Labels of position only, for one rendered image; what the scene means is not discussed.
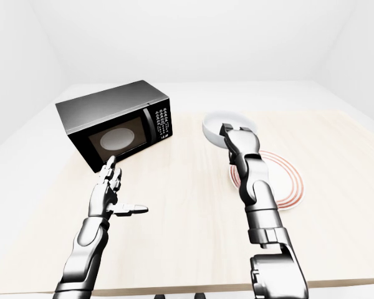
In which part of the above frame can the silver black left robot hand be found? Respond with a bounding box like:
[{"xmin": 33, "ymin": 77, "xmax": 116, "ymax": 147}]
[{"xmin": 87, "ymin": 155, "xmax": 149, "ymax": 220}]

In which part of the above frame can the white bowl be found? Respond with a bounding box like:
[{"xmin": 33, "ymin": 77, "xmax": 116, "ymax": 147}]
[{"xmin": 201, "ymin": 110, "xmax": 258, "ymax": 150}]

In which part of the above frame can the white plate with red rings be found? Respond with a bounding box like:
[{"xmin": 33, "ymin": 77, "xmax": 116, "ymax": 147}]
[{"xmin": 229, "ymin": 150, "xmax": 305, "ymax": 211}]

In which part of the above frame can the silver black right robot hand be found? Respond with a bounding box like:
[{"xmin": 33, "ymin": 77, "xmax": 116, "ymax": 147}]
[{"xmin": 219, "ymin": 123, "xmax": 261, "ymax": 166}]

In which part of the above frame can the black and silver microwave oven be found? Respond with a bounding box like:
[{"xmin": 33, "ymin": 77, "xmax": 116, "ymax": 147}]
[{"xmin": 55, "ymin": 80, "xmax": 173, "ymax": 174}]

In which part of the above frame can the round glass microwave turntable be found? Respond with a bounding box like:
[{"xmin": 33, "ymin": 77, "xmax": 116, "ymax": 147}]
[{"xmin": 99, "ymin": 128, "xmax": 135, "ymax": 151}]

